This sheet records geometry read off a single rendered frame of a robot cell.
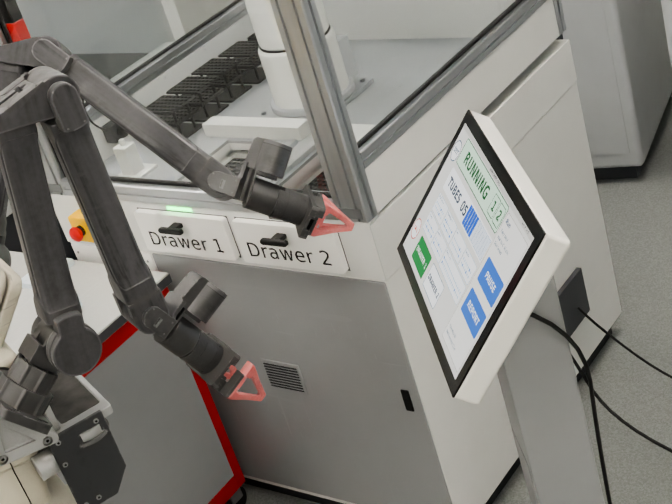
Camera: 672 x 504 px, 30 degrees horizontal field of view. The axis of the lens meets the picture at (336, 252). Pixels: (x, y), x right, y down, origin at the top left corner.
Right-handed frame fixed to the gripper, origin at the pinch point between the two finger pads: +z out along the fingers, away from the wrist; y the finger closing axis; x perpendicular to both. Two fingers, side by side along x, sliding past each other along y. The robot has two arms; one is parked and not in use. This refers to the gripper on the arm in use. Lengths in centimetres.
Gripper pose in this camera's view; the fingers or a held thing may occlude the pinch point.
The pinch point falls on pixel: (348, 225)
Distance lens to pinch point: 225.4
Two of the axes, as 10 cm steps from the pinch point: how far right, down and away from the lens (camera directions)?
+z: 9.1, 3.0, 2.9
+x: -4.0, 8.4, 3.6
